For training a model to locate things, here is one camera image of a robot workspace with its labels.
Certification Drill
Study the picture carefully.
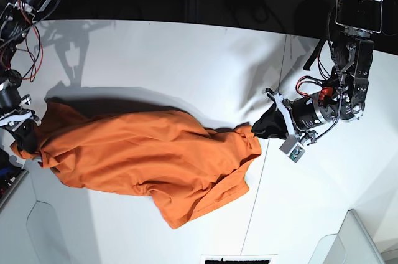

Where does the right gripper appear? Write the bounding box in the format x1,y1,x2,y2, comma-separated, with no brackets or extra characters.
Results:
1,88,41,154

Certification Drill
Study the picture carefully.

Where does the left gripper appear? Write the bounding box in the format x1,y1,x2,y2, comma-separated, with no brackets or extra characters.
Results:
251,88,338,146

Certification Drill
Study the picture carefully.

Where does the orange t-shirt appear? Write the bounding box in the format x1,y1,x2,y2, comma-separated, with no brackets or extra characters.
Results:
11,101,262,229

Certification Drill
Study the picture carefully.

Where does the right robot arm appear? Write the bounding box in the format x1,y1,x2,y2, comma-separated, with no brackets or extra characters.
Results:
1,0,53,153

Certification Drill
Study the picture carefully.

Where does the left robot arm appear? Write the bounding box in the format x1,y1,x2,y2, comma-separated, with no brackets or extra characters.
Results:
251,0,383,144

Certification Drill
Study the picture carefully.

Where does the dark clutter with blue item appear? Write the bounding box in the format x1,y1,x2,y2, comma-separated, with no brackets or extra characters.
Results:
0,149,22,202

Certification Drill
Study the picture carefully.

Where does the grey left side panel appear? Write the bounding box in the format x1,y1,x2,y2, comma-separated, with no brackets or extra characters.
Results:
1,172,102,263

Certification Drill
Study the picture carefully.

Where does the grey panel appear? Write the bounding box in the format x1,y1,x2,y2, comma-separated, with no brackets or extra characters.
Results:
309,209,384,264
1,172,102,263

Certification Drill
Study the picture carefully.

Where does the black white marker sheet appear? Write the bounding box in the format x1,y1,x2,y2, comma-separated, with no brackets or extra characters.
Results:
200,255,279,264

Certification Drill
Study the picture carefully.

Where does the grey right side panel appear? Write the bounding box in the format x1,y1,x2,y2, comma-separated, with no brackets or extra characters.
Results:
309,209,384,264

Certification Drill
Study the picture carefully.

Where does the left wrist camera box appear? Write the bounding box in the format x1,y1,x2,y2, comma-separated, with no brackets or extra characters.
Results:
279,135,305,163

